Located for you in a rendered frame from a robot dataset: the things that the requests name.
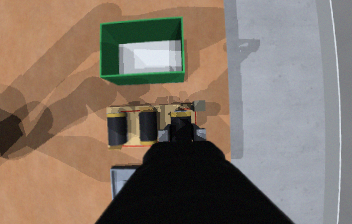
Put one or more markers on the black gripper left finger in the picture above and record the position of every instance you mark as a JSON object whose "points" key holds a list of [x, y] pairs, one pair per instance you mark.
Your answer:
{"points": [[165, 135]]}

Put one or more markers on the black battery with yellow end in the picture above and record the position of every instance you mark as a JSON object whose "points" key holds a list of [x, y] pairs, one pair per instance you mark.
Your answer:
{"points": [[148, 128], [181, 126], [116, 124]]}

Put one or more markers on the green open box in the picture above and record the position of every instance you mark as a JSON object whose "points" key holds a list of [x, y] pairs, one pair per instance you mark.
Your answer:
{"points": [[138, 46]]}

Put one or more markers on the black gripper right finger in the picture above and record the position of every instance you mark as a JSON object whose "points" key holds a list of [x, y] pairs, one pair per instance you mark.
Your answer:
{"points": [[197, 133]]}

